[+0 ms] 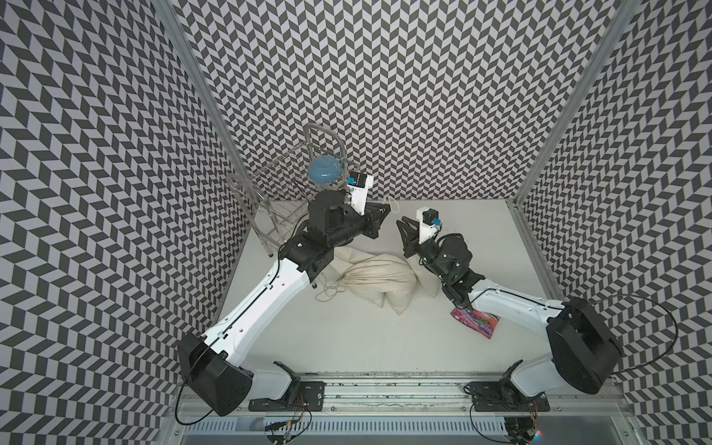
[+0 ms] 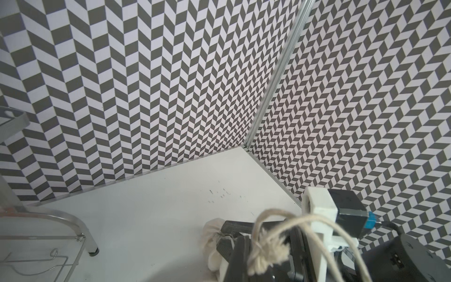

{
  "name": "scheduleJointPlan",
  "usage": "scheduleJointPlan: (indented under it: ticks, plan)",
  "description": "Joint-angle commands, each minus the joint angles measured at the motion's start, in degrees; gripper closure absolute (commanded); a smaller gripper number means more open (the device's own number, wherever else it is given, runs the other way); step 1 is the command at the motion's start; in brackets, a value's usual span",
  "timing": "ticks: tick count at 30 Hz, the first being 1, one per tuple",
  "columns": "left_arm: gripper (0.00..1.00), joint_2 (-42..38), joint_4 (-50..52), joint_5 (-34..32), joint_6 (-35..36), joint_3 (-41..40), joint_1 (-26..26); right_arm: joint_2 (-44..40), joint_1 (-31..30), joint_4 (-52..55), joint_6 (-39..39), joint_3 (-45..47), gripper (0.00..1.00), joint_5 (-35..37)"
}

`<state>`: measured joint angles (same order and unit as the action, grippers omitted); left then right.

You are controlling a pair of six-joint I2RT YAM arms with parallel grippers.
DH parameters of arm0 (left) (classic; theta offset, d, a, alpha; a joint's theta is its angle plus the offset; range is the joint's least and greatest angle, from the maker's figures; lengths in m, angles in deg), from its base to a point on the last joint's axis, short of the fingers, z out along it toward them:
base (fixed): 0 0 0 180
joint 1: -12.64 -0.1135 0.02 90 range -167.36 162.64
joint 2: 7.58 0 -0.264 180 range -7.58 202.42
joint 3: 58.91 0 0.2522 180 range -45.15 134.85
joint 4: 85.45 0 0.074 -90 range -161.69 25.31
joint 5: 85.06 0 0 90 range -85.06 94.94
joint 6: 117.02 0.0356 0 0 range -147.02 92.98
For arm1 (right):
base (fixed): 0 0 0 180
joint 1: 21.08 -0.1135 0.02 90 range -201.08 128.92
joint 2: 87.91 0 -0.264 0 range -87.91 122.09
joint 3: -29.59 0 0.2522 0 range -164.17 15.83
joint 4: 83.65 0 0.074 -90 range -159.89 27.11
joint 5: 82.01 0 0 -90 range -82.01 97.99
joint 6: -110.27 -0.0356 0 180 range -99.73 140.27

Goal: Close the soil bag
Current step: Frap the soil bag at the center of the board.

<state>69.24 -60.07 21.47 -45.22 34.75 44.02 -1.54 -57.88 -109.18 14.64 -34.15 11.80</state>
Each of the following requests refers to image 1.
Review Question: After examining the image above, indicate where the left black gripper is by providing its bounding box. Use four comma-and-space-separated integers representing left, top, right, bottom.
324, 198, 388, 248

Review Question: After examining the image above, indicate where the blue bowl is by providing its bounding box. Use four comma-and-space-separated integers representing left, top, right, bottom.
307, 154, 343, 185

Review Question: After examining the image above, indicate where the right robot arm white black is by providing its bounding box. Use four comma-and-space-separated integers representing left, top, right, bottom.
397, 209, 623, 403

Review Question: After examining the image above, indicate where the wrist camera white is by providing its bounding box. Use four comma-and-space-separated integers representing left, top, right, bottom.
347, 171, 374, 215
416, 207, 441, 245

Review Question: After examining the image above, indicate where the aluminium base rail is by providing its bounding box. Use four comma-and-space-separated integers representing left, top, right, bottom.
155, 372, 648, 444

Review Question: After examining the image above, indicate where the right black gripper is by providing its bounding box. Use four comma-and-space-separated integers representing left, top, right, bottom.
398, 217, 452, 281

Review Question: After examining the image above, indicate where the cream cloth bag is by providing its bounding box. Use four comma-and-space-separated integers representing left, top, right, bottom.
330, 247, 382, 287

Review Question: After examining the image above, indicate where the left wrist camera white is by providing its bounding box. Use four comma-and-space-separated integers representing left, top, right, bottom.
347, 171, 374, 215

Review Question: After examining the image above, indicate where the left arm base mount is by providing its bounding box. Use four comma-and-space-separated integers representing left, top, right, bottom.
247, 361, 326, 412

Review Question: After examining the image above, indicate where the pink snack packet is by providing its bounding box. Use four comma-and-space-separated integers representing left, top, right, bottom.
451, 308, 500, 339

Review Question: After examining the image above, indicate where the steel wire dish rack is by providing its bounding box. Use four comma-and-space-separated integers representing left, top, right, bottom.
226, 123, 358, 257

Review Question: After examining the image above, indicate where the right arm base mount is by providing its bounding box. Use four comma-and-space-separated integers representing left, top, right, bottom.
463, 360, 551, 413

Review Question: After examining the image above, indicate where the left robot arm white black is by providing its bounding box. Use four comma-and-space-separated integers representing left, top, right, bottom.
178, 190, 391, 416

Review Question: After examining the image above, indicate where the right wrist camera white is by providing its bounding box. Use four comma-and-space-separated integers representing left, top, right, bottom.
416, 207, 441, 245

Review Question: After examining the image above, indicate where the cream drawstring soil bag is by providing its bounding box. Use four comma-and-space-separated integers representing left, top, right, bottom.
316, 247, 441, 315

